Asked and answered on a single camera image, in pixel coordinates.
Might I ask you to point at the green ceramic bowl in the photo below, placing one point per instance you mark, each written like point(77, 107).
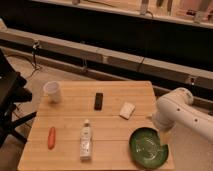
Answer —
point(146, 150)

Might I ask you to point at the white plastic bottle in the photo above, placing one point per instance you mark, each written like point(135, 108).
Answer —
point(86, 141)

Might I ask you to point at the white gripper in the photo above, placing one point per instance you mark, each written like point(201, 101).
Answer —
point(162, 127)

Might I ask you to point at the white sponge block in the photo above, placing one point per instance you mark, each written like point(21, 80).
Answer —
point(127, 110)

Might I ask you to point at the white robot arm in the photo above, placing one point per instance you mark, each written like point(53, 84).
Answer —
point(175, 107)

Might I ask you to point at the wooden table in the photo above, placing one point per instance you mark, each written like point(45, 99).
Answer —
point(110, 132)

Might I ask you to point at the orange carrot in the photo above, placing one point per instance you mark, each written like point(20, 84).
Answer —
point(51, 138)

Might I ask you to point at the white plastic cup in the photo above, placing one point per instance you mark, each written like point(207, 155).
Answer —
point(52, 89)

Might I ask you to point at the black rectangular block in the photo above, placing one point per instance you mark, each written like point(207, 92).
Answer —
point(98, 101)

